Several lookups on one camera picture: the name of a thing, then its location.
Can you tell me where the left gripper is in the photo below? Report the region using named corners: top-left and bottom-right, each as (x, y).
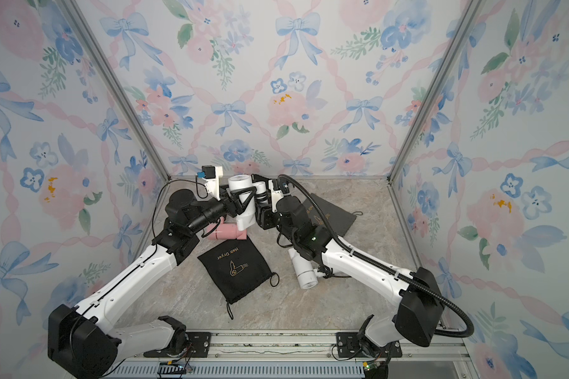
top-left (190, 183), bottom-right (256, 237)

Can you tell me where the white hair dryer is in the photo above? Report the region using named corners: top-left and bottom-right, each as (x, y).
top-left (228, 174), bottom-right (267, 232)
top-left (288, 249), bottom-right (327, 290)

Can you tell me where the grey drawstring pouch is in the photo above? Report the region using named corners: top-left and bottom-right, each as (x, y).
top-left (303, 194), bottom-right (362, 237)

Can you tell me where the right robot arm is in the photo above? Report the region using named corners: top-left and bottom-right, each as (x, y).
top-left (251, 175), bottom-right (446, 356)

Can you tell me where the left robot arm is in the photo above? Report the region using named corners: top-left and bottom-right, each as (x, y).
top-left (47, 185), bottom-right (264, 378)

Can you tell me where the pink hair dryer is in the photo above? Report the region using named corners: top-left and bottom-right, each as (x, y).
top-left (206, 217), bottom-right (248, 240)

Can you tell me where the black pouch in front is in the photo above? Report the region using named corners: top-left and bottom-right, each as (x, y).
top-left (198, 238), bottom-right (280, 320)

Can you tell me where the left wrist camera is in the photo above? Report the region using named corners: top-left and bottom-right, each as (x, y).
top-left (198, 165), bottom-right (224, 201)

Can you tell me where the black corrugated cable conduit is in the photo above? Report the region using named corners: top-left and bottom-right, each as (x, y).
top-left (277, 174), bottom-right (475, 338)

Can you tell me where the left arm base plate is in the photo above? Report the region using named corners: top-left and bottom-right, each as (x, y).
top-left (143, 332), bottom-right (213, 359)

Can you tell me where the aluminium front rail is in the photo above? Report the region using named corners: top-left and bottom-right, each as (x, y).
top-left (103, 330), bottom-right (478, 378)

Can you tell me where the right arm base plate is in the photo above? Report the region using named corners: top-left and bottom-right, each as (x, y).
top-left (332, 332), bottom-right (402, 360)

